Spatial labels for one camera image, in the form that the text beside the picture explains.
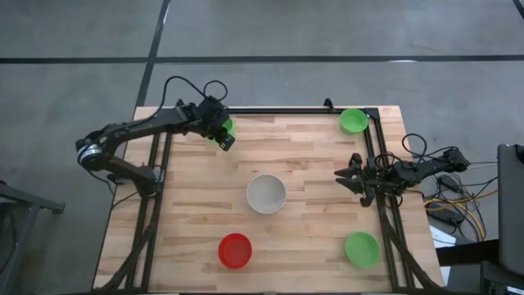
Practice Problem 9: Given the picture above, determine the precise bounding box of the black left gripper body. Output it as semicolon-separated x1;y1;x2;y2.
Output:
196;95;231;139

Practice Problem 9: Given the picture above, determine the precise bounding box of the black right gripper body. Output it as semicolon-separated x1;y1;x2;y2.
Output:
361;157;396;198

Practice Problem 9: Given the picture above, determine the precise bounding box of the green plastic bowl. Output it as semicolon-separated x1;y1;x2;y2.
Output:
344;231;381;269
339;107;369;136
206;116;237;145

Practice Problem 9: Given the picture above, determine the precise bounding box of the white ribbed ceramic bowl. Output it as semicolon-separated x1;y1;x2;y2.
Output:
246;173;287;215

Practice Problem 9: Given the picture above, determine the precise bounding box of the red plastic bowl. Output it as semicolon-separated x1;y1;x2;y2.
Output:
217;232;253;270

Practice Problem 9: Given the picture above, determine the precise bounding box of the white paper sheet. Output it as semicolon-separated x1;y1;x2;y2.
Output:
429;225;452;251

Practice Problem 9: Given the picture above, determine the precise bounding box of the black equipment case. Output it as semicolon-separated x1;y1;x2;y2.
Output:
496;143;524;276

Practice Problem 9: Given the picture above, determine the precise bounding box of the grey metal stand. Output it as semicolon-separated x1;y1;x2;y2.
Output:
0;179;66;295

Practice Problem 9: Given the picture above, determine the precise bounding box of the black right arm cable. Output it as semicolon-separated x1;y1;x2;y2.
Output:
400;132;430;166

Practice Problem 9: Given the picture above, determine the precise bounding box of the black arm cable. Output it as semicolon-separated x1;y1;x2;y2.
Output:
400;132;430;166
160;75;229;120

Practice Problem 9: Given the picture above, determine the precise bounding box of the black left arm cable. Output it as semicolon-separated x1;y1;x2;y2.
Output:
160;75;229;120

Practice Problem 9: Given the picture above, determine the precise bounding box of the yellow floor cable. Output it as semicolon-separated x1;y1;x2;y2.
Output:
424;189;499;242

